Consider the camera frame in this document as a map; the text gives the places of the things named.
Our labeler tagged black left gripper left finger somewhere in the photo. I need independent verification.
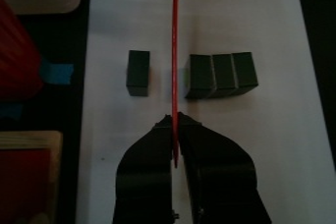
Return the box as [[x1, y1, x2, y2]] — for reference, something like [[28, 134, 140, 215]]
[[112, 113, 174, 224]]

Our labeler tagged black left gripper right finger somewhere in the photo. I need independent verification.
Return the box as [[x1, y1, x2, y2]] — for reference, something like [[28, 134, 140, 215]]
[[177, 111, 273, 224]]

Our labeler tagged dark sushi roll piece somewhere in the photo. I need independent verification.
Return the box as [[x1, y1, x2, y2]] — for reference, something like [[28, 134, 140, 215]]
[[125, 49, 150, 97], [209, 53, 240, 98], [230, 51, 260, 96], [184, 54, 217, 100]]

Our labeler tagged red toy knife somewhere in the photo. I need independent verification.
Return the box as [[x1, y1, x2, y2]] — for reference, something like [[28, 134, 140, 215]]
[[168, 0, 184, 169]]

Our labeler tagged wooden toy box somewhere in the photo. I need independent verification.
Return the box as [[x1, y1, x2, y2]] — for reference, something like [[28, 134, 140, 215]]
[[0, 130, 64, 224]]

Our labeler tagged blue tape piece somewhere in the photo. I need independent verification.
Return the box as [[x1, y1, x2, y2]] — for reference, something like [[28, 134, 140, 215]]
[[41, 58, 74, 86]]

